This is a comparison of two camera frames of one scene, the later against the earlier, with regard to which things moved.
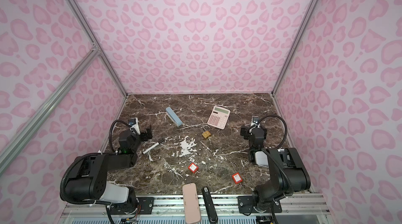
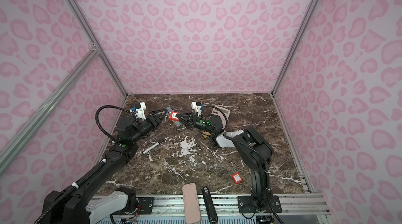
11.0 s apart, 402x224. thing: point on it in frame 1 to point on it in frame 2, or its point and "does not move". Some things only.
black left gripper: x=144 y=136 to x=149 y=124
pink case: x=191 y=204 does not move
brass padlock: x=206 y=133 does not move
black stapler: x=210 y=207 does not move
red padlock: x=193 y=167 to x=172 y=116
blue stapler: x=174 y=116 does not move
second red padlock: x=236 y=177 does not move
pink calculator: x=219 y=117 does not move
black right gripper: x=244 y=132 to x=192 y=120
